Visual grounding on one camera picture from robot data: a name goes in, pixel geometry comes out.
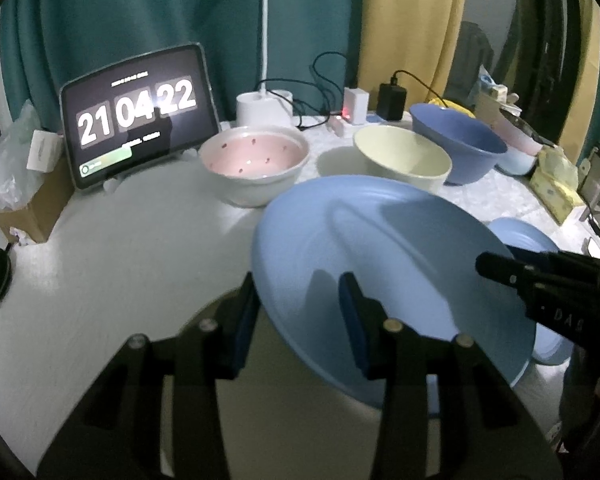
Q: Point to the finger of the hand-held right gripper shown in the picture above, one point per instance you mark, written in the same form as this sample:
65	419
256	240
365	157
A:
535	256
500	267

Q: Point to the small white box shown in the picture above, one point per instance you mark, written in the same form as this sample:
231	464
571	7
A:
42	150

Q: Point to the teal curtain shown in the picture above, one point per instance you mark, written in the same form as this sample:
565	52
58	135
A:
130	10

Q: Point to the cream bowl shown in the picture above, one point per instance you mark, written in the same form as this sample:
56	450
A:
400	155

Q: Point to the clear plastic bag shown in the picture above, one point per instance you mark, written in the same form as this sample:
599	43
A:
5	160

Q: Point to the white power strip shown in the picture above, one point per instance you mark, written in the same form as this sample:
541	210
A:
355	130

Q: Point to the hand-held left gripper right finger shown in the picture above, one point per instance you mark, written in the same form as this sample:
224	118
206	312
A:
350	320

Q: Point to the large light blue plate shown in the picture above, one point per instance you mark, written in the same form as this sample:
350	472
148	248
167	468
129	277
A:
405	260

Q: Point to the yellow tissue pack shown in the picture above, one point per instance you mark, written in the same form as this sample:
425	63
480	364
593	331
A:
555	185

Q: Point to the white desk lamp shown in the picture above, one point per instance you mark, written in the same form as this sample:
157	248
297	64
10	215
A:
262	107

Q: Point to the beige plate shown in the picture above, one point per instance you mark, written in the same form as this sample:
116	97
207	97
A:
295	410

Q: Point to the dark frame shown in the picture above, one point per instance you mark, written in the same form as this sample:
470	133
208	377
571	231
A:
540	35

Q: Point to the tablet showing clock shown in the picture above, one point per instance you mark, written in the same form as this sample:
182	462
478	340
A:
130	110

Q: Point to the small carton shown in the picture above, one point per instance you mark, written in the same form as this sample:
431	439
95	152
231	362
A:
495	87

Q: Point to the white charger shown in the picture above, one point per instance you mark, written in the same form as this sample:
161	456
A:
356	102

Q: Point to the metal stand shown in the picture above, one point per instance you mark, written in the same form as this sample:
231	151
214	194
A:
597	180

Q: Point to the grey chair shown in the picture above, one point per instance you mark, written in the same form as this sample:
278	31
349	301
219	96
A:
477	50

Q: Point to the pink strawberry print bowl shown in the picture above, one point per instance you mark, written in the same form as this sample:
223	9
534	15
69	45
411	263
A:
250	155

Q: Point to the cardboard box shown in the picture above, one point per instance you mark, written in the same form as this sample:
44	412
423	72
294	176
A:
35	210

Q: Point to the black charger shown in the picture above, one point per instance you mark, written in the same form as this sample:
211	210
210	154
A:
391	102

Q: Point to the small light blue plate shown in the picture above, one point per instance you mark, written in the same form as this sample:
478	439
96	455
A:
525	234

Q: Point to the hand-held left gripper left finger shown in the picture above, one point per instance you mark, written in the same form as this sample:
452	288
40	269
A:
245	332

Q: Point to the pale pink bowl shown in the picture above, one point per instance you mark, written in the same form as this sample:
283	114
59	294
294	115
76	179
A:
522	142

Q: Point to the dark blue bowl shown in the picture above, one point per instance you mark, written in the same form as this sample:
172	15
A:
455	135

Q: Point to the flat yellow wipes pack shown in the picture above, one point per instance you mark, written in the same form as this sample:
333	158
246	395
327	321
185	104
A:
455	109

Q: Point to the narrow yellow curtain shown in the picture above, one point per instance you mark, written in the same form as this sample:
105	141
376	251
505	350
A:
582	60

